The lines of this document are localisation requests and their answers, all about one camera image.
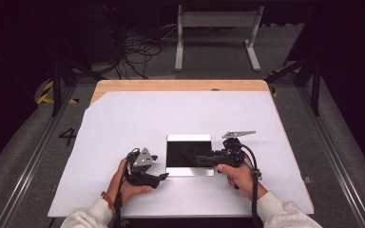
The dark table grommet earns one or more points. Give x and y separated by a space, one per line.
215 89

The person's left hand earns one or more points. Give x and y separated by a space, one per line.
123 191

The white metal stand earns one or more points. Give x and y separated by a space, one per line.
217 19

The white paper sheet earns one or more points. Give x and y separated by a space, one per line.
139 120

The aluminium floor rail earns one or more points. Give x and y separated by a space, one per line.
28 171
332 164

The small grey table bracket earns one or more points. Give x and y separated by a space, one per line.
307 179

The black metal stand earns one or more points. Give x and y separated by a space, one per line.
56 88
315 91

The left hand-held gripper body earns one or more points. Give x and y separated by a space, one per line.
142 158

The person's right hand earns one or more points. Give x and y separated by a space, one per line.
240 179

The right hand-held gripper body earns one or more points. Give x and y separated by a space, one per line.
231 156

